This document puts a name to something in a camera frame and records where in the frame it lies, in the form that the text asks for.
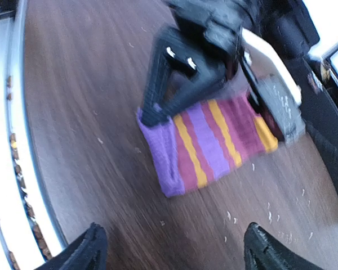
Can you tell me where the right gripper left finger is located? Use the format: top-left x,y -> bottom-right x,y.
38,223 -> 108,270

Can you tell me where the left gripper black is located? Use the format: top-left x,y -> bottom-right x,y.
141,1 -> 259,126

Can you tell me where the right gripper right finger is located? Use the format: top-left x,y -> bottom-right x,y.
244,222 -> 321,270

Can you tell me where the purple orange striped sock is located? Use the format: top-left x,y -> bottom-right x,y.
139,97 -> 264,197

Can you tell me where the maroon orange-toed sock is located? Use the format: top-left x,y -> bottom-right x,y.
228,94 -> 278,158

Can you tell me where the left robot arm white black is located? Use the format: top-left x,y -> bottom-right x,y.
138,1 -> 338,129

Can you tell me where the aluminium front rail frame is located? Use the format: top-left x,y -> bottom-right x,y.
0,1 -> 67,269

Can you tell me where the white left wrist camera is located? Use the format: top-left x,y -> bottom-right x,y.
239,28 -> 305,144

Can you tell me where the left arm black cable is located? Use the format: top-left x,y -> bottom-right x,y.
298,56 -> 338,223

